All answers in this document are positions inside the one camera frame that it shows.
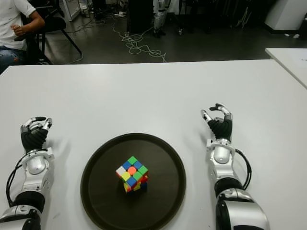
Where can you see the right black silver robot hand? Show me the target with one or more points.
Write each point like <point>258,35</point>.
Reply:
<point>221,127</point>

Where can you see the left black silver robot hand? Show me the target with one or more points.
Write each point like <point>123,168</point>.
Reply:
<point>33,136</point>

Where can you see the multicoloured Rubik's cube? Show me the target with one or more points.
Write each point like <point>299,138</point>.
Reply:
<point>132,175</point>

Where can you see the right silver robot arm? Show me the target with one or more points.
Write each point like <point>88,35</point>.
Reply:
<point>230,187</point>

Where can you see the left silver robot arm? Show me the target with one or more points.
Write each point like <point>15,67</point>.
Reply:
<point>31,179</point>

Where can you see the dark brown round plate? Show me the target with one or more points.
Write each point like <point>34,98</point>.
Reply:
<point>133,191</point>

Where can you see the white side table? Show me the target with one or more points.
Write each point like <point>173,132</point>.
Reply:
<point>290,60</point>

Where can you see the grey folded metal stand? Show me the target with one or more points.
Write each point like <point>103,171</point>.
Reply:
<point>244,16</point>

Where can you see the black office chair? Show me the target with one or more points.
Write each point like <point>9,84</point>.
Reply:
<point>52,24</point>

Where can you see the seated person in white shirt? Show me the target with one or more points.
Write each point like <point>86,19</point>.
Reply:
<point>12,14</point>

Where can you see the silver humanoid robot legs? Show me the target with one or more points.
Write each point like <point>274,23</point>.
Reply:
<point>159,19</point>

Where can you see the white cabinet with black base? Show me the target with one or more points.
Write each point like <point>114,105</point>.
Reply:
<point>287,14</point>

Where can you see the white framed display cabinet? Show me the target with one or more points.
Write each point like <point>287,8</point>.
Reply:
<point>72,9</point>

